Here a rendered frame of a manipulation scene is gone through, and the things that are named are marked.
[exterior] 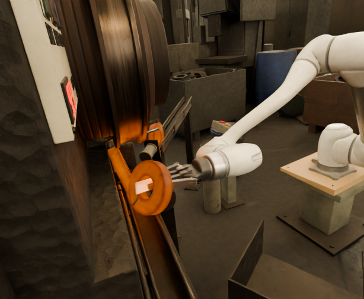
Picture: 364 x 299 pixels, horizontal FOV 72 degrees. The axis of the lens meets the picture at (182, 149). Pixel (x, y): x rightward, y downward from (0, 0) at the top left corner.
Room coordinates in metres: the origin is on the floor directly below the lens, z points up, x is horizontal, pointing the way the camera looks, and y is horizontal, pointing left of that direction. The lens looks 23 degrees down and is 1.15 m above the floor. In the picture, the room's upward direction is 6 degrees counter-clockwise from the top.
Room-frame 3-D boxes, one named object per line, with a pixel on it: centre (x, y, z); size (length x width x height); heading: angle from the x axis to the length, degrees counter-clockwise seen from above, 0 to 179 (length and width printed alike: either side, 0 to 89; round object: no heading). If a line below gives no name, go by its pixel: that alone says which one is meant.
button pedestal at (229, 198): (1.60, -0.32, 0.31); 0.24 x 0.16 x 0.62; 18
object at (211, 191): (1.52, -0.18, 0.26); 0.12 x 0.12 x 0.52
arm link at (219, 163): (0.73, -0.10, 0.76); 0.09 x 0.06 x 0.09; 24
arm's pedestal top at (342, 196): (1.26, -0.86, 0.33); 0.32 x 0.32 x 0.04; 26
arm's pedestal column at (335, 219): (1.26, -0.86, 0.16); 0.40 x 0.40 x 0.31; 26
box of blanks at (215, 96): (3.46, -0.29, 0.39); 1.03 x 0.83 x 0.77; 123
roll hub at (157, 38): (0.76, 0.07, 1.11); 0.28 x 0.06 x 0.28; 18
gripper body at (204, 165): (0.70, -0.03, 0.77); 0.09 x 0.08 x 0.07; 114
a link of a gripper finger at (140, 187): (0.62, 0.11, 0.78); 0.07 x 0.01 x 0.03; 119
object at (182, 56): (5.20, -0.29, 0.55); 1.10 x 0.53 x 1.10; 38
